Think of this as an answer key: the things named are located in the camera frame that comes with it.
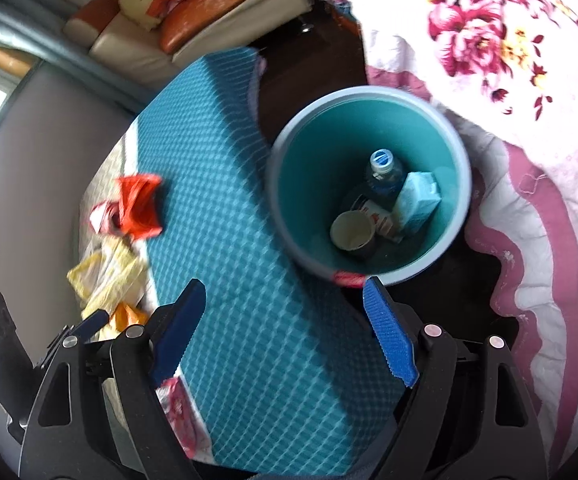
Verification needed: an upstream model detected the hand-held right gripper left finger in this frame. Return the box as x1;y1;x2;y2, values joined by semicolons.
19;278;208;480

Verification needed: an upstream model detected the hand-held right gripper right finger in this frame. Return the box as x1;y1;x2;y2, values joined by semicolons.
363;276;550;480

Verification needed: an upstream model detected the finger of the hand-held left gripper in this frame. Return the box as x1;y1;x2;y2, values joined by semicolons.
35;309;111;368

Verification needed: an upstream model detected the yellow and white wrapper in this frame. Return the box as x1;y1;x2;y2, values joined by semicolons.
89;237;148;318

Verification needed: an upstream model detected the small red wrapper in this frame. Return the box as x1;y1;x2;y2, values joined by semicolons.
334;270;370;289

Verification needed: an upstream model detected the teal plastic trash bin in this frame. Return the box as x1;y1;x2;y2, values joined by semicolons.
264;86;472;287

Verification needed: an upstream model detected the orange wrapper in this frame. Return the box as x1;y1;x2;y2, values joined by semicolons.
111;302;148;333

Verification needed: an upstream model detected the bright yellow wrapper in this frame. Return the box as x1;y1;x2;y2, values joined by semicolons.
67;251;104;297

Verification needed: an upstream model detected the pink and white wrapper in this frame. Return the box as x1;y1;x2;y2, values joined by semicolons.
155;377;207;461

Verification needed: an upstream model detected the teal quilted mat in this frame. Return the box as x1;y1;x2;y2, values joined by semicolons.
136;46;404;478

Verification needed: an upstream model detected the crumpled red and white wrapper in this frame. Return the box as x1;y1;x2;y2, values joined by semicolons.
89;200;122;235

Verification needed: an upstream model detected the beige paper cup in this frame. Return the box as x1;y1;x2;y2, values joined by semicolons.
330;210;377;260

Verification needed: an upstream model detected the red and white packet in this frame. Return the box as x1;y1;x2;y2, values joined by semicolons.
351;196;404;243

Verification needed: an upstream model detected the red plastic snack wrapper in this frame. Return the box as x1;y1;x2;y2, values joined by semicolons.
115;174;164;239

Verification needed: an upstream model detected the light blue drink carton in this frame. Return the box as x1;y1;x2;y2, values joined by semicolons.
393;171;442;236

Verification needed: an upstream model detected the clear plastic water bottle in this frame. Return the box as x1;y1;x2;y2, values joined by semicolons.
366;149;407;206

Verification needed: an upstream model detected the floral pink quilt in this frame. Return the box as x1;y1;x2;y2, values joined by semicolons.
296;0;578;471

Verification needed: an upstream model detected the cream leather sofa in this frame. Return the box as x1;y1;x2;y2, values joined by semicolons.
64;0;320;86

